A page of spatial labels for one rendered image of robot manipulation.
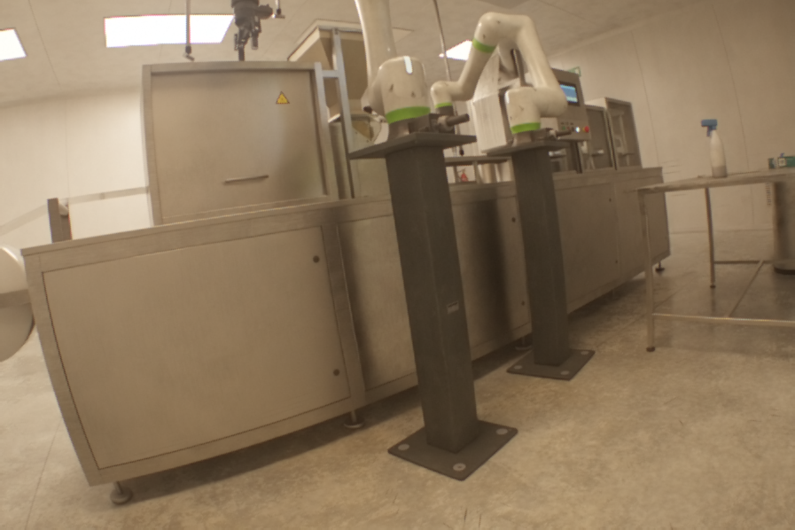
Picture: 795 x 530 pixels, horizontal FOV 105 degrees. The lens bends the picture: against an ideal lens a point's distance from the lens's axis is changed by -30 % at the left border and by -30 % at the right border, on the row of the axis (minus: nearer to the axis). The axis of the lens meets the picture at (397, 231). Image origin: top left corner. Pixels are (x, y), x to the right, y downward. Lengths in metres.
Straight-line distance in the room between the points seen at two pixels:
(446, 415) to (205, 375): 0.70
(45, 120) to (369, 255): 4.78
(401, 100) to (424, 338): 0.65
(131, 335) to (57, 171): 4.33
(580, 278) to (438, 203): 1.34
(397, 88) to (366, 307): 0.71
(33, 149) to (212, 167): 4.29
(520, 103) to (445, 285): 0.87
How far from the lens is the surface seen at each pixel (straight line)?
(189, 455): 1.39
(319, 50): 1.82
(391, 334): 1.51
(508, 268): 1.88
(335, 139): 1.72
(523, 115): 1.74
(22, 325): 1.61
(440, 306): 1.15
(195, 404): 1.33
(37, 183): 5.51
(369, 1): 1.47
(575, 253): 2.32
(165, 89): 1.53
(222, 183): 1.48
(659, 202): 3.47
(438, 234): 1.15
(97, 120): 5.54
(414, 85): 1.19
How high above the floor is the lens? 0.74
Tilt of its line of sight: 3 degrees down
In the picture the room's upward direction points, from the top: 8 degrees counter-clockwise
